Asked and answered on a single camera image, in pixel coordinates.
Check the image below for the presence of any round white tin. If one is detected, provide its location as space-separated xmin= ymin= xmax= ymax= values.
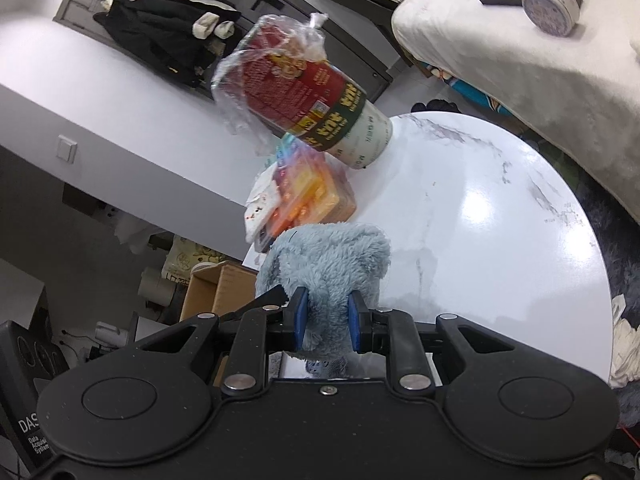
xmin=521 ymin=0 xmax=579 ymax=37

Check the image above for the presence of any white bed blanket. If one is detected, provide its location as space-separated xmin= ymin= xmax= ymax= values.
xmin=392 ymin=0 xmax=639 ymax=217

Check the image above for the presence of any white wall switch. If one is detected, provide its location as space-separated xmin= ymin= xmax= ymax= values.
xmin=56 ymin=136 xmax=78 ymax=165

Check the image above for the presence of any black jacket on door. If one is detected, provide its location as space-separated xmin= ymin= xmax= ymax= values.
xmin=93 ymin=0 xmax=243 ymax=88

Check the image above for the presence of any grey fluffy plush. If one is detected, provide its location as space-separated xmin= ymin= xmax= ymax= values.
xmin=255 ymin=222 xmax=390 ymax=378

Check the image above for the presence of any red paper bucket with bag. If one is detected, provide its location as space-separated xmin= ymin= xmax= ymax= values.
xmin=210 ymin=13 xmax=393 ymax=169

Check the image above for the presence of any brown cardboard box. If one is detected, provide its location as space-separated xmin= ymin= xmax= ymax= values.
xmin=180 ymin=261 xmax=257 ymax=321

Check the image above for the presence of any yellow printed bag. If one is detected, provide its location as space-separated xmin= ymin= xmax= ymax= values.
xmin=160 ymin=235 xmax=228 ymax=285

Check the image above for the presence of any cream air fryer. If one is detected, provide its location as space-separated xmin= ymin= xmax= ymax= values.
xmin=138 ymin=266 xmax=176 ymax=308

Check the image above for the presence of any white card packet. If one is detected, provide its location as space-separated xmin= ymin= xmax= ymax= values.
xmin=244 ymin=162 xmax=282 ymax=243

